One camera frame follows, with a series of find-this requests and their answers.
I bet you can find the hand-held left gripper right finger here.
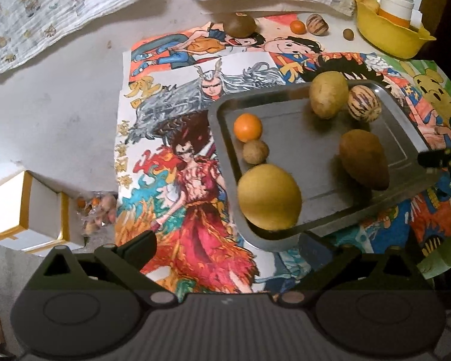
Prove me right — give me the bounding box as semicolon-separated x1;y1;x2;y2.
275;232;431;306

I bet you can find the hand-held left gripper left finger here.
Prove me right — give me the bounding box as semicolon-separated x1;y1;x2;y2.
23;231;178;309

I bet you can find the large round yellow citrus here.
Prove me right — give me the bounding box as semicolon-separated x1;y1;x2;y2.
237;164;302;231

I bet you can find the brown pointed mango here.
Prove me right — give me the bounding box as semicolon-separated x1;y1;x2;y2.
339;129;390;191

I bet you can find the striped round melon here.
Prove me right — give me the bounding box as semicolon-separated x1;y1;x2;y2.
306;14;329;37
347;86;382;123

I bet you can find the grey metal tray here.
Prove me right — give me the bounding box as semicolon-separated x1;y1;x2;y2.
207;80;442;252

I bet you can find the small brown round fruit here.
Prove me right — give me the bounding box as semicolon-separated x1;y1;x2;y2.
242;139;269;165

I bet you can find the round brown kiwi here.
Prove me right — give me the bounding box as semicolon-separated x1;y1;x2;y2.
223;12;257;38

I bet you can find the clear bag of fruit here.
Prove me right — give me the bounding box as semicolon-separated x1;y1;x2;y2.
77;193;117;237

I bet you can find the colourful cartoon table cloth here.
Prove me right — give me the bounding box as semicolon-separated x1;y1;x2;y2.
115;51;286;294

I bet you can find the white box with yellow tape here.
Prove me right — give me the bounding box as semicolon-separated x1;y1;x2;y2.
0;171;65;242
15;192;85;255

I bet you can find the yellow plastic bowl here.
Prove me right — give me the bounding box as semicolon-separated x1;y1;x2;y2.
352;0;437;59

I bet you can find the white and orange cup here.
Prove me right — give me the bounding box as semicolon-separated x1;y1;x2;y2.
378;0;415;29

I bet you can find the cartoon children drawing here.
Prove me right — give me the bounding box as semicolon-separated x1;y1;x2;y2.
130;11;326;79

